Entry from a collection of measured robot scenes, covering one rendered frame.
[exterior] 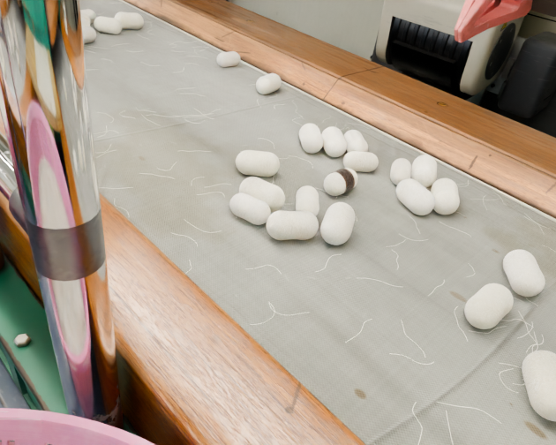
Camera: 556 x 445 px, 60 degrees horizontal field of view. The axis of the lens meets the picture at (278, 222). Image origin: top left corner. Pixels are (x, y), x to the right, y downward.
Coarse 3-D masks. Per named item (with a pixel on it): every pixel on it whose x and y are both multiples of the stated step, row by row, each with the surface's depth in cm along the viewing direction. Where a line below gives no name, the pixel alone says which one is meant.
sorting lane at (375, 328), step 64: (128, 64) 56; (192, 64) 58; (128, 128) 44; (192, 128) 45; (256, 128) 47; (320, 128) 49; (128, 192) 36; (192, 192) 37; (320, 192) 39; (384, 192) 41; (192, 256) 31; (256, 256) 32; (320, 256) 33; (384, 256) 34; (448, 256) 35; (256, 320) 27; (320, 320) 28; (384, 320) 29; (448, 320) 30; (512, 320) 30; (320, 384) 25; (384, 384) 25; (448, 384) 26; (512, 384) 26
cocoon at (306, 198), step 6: (306, 186) 36; (300, 192) 36; (306, 192) 36; (312, 192) 36; (300, 198) 35; (306, 198) 35; (312, 198) 35; (318, 198) 36; (300, 204) 35; (306, 204) 35; (312, 204) 35; (318, 204) 35; (300, 210) 35; (306, 210) 35; (312, 210) 35; (318, 210) 35
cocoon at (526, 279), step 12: (516, 252) 33; (528, 252) 33; (504, 264) 33; (516, 264) 32; (528, 264) 32; (516, 276) 32; (528, 276) 31; (540, 276) 31; (516, 288) 32; (528, 288) 31; (540, 288) 31
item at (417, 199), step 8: (400, 184) 39; (408, 184) 38; (416, 184) 38; (400, 192) 39; (408, 192) 38; (416, 192) 38; (424, 192) 37; (400, 200) 39; (408, 200) 38; (416, 200) 37; (424, 200) 37; (432, 200) 37; (416, 208) 37; (424, 208) 37; (432, 208) 38
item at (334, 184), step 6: (348, 168) 39; (330, 174) 38; (336, 174) 38; (354, 174) 39; (324, 180) 39; (330, 180) 38; (336, 180) 38; (342, 180) 38; (324, 186) 39; (330, 186) 38; (336, 186) 38; (342, 186) 38; (354, 186) 39; (330, 192) 38; (336, 192) 38; (342, 192) 39
